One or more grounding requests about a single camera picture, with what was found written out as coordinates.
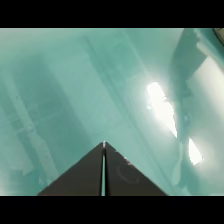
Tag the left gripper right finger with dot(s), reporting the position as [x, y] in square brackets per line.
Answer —
[128, 176]

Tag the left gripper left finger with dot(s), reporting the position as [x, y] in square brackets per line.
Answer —
[81, 178]

